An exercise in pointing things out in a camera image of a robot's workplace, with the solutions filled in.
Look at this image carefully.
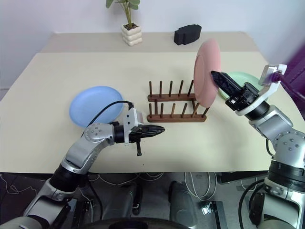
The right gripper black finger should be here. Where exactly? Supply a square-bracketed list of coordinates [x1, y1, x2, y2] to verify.
[211, 70, 243, 99]

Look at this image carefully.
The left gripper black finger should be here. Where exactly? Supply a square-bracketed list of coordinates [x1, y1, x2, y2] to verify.
[143, 131, 165, 140]
[143, 125, 166, 133]

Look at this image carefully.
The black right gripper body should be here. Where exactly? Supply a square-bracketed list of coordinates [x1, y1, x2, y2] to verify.
[225, 82, 261, 112]

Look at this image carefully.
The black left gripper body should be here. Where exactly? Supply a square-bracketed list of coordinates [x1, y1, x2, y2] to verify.
[128, 125, 147, 157]

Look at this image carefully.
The pink plate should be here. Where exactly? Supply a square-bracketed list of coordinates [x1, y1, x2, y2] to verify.
[193, 38, 222, 109]

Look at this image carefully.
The wooden dish rack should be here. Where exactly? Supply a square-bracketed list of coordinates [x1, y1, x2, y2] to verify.
[146, 80, 208, 123]

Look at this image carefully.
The green plate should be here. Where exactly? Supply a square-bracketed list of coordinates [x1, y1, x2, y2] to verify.
[217, 71, 265, 101]

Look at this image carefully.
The blue plate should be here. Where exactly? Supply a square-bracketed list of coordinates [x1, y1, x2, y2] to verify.
[69, 85, 125, 128]

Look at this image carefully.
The dark rounded shape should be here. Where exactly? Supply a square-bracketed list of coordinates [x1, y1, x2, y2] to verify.
[169, 180, 199, 228]
[118, 181, 144, 217]

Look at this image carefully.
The black foam block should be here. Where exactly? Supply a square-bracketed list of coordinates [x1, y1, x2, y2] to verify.
[173, 24, 203, 46]

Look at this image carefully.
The black table crossbar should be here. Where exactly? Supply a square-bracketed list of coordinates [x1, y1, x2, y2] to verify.
[217, 170, 270, 185]

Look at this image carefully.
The white bubble plant pot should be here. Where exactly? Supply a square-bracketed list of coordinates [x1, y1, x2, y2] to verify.
[121, 23, 143, 47]

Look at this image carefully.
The green leafy plant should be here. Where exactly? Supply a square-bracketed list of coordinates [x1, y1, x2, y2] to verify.
[105, 0, 142, 31]

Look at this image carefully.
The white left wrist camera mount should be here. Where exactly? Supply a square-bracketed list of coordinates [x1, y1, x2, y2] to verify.
[123, 107, 145, 146]

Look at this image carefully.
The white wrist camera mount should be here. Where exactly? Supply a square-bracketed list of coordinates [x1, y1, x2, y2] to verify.
[123, 107, 145, 146]
[234, 63, 288, 117]

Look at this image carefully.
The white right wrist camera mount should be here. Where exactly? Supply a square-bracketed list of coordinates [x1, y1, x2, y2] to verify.
[234, 63, 288, 117]

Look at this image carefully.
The white tangled floor cord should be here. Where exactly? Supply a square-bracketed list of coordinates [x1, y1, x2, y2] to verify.
[94, 172, 165, 187]

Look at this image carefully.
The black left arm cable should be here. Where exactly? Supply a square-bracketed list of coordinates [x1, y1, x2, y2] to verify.
[80, 101, 134, 138]

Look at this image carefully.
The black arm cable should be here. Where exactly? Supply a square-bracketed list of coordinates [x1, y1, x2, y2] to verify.
[271, 50, 305, 106]
[80, 101, 134, 138]

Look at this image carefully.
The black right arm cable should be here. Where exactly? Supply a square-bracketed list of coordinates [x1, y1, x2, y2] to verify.
[271, 50, 305, 106]

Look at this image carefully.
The white looped floor cord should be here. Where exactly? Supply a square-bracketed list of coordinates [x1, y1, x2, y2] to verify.
[184, 171, 218, 201]

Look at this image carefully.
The metal floor bracket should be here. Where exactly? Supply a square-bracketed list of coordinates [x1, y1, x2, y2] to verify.
[201, 199, 226, 229]

